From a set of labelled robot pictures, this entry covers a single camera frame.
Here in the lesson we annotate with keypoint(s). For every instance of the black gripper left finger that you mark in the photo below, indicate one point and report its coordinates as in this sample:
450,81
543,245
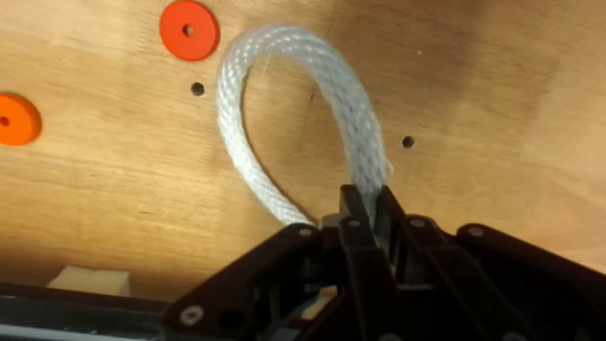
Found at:
329,297

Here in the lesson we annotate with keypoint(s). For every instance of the orange plastic disc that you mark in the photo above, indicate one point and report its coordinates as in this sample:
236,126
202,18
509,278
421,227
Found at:
16,119
189,30

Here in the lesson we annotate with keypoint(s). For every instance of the small light wood block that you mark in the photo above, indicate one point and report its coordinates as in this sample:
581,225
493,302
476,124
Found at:
88,281

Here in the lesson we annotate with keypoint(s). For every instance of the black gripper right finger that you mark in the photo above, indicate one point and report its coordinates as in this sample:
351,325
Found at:
480,291

